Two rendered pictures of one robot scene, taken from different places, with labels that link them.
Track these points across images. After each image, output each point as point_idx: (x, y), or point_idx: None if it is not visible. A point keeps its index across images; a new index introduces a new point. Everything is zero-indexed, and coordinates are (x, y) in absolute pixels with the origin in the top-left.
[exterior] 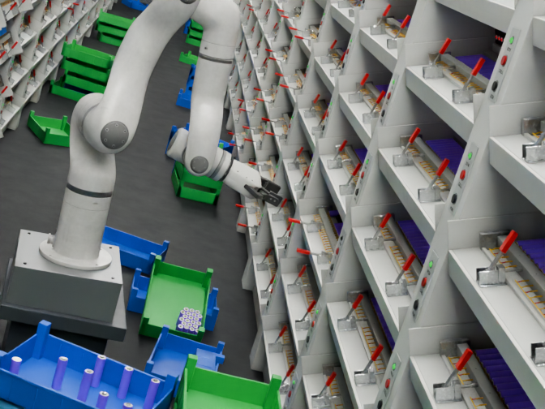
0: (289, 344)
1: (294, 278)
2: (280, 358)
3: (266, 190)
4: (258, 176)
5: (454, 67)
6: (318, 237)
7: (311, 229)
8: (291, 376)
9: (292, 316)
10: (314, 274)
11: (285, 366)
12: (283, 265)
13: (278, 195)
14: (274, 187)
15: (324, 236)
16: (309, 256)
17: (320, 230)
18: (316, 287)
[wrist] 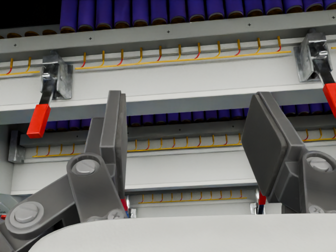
0: (129, 197)
1: (42, 169)
2: (154, 212)
3: (319, 175)
4: (206, 242)
5: None
6: (114, 74)
7: (64, 87)
8: (214, 198)
9: (220, 180)
10: (50, 132)
11: (181, 206)
12: (1, 187)
13: (278, 107)
14: (124, 125)
15: (142, 53)
16: (161, 112)
17: (71, 66)
18: (128, 128)
